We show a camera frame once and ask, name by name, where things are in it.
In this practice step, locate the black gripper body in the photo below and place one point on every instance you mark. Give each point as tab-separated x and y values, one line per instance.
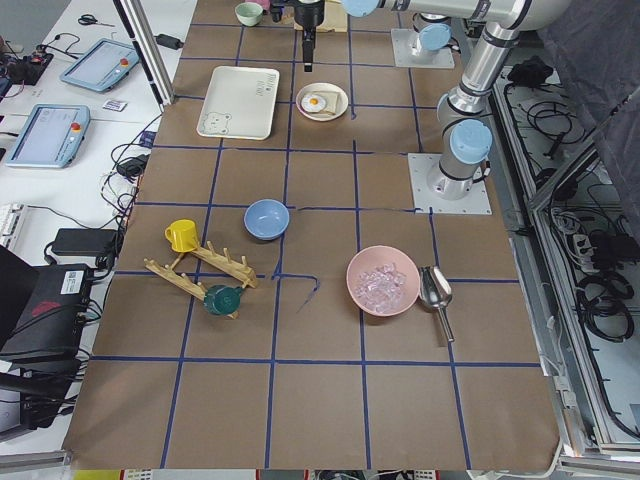
310	14

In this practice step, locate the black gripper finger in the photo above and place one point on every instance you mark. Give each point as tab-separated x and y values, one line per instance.
308	47

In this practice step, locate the white round plate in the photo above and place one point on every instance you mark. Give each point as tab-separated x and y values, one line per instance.
322	86

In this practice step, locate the bottom bread slice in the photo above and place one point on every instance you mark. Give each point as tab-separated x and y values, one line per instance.
332	109

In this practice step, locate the wooden cutting board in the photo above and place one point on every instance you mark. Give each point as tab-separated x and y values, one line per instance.
335	19

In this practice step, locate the green bowl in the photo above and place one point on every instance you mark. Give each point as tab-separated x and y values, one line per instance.
249	13

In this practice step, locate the fried egg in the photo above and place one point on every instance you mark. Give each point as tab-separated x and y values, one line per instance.
313	103

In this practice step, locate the white bear tray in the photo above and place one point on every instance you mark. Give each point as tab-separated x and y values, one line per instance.
239	103

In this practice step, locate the black power adapter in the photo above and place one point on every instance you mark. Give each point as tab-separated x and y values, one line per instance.
168	41

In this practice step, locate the blue bowl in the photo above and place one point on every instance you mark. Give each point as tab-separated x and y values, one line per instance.
266	219

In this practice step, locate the far teach pendant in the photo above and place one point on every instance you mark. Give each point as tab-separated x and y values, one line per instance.
105	64

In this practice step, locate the teach pendant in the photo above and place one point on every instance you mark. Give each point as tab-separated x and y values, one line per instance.
51	137
105	64

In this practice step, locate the yellow mug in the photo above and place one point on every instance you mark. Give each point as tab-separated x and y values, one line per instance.
182	235

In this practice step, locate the near teach pendant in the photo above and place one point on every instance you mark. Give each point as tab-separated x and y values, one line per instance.
51	137

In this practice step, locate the dark green mug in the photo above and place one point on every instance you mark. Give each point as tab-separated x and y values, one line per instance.
223	300

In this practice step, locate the metal scoop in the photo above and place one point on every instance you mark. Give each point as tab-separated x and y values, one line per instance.
436	294

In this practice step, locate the black computer box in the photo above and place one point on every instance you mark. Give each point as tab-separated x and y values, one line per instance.
41	309

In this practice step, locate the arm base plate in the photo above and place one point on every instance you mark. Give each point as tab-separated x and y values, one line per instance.
404	54
434	192

